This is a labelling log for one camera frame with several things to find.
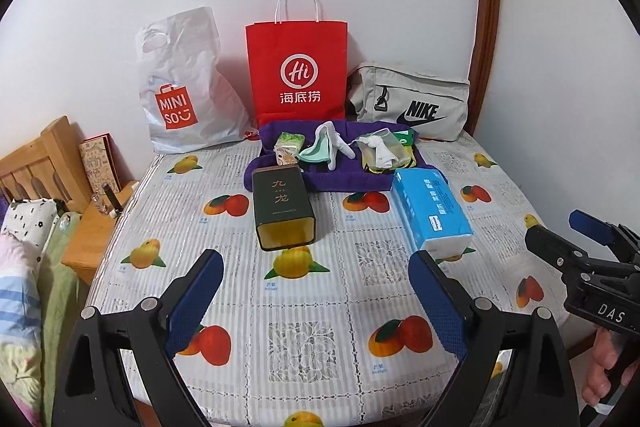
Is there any wooden headboard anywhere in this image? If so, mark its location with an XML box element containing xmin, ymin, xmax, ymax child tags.
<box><xmin>0</xmin><ymin>116</ymin><xmax>83</xmax><ymax>214</ymax></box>

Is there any mint green cloth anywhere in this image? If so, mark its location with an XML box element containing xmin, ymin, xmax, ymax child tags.
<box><xmin>298</xmin><ymin>134</ymin><xmax>335</xmax><ymax>165</ymax></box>

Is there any wooden nightstand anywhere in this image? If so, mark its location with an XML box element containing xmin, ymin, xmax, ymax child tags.
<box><xmin>61</xmin><ymin>180</ymin><xmax>140</xmax><ymax>285</ymax></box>

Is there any fruit print tablecloth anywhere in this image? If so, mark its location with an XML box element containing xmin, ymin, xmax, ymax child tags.
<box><xmin>85</xmin><ymin>129</ymin><xmax>576</xmax><ymax>425</ymax></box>

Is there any clear plastic bag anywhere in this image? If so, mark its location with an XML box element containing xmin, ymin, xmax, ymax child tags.
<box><xmin>357</xmin><ymin>128</ymin><xmax>407</xmax><ymax>170</ymax></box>

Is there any white dotted pillow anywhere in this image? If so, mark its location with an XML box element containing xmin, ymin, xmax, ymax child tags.
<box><xmin>2</xmin><ymin>198</ymin><xmax>63</xmax><ymax>253</ymax></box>

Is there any small black object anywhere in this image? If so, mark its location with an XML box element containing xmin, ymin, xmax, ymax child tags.
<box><xmin>102</xmin><ymin>183</ymin><xmax>123</xmax><ymax>220</ymax></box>

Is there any grey sling bag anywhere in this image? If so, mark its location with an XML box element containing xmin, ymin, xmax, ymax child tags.
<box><xmin>346</xmin><ymin>62</ymin><xmax>472</xmax><ymax>142</ymax></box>

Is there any blue tissue pack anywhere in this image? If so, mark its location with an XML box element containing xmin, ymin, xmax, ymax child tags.
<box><xmin>390</xmin><ymin>170</ymin><xmax>475</xmax><ymax>260</ymax></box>

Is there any patterned notebook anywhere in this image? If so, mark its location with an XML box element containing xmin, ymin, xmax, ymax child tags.
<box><xmin>79</xmin><ymin>134</ymin><xmax>122</xmax><ymax>198</ymax></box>

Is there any pastel striped quilt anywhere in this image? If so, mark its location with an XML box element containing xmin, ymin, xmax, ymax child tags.
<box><xmin>0</xmin><ymin>232</ymin><xmax>46</xmax><ymax>423</ymax></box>

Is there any white plastic shopping bag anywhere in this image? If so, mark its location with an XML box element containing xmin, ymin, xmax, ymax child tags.
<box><xmin>135</xmin><ymin>7</ymin><xmax>256</xmax><ymax>155</ymax></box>

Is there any white sock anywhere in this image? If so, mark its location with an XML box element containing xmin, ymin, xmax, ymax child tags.
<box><xmin>314</xmin><ymin>121</ymin><xmax>357</xmax><ymax>172</ymax></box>

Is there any person's right hand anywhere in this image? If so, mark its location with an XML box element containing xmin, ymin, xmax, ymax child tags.
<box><xmin>581</xmin><ymin>329</ymin><xmax>633</xmax><ymax>408</ymax></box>

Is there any brown wooden door frame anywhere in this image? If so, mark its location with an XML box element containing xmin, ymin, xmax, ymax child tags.
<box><xmin>465</xmin><ymin>0</ymin><xmax>502</xmax><ymax>132</ymax></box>

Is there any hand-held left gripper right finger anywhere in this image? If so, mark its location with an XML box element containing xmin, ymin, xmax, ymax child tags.
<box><xmin>407</xmin><ymin>249</ymin><xmax>581</xmax><ymax>427</ymax></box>

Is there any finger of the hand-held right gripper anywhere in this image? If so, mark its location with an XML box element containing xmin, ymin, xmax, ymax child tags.
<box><xmin>524</xmin><ymin>224</ymin><xmax>603</xmax><ymax>280</ymax></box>
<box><xmin>569</xmin><ymin>208</ymin><xmax>640</xmax><ymax>268</ymax></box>

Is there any purple towel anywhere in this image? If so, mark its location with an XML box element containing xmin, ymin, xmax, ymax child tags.
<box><xmin>244</xmin><ymin>119</ymin><xmax>435</xmax><ymax>192</ymax></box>

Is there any dark green tin box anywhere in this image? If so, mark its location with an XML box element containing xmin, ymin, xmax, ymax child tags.
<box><xmin>251</xmin><ymin>166</ymin><xmax>319</xmax><ymax>252</ymax></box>

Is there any fruit print packet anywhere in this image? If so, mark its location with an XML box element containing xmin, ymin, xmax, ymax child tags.
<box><xmin>274</xmin><ymin>144</ymin><xmax>302</xmax><ymax>166</ymax></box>

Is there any white cloth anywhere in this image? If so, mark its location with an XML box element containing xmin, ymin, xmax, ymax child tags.
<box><xmin>367</xmin><ymin>139</ymin><xmax>398</xmax><ymax>168</ymax></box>

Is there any red paper bag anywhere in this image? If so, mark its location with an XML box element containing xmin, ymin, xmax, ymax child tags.
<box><xmin>245</xmin><ymin>0</ymin><xmax>349</xmax><ymax>122</ymax></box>

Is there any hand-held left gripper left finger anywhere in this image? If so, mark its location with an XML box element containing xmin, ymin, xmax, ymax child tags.
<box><xmin>50</xmin><ymin>248</ymin><xmax>226</xmax><ymax>427</ymax></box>

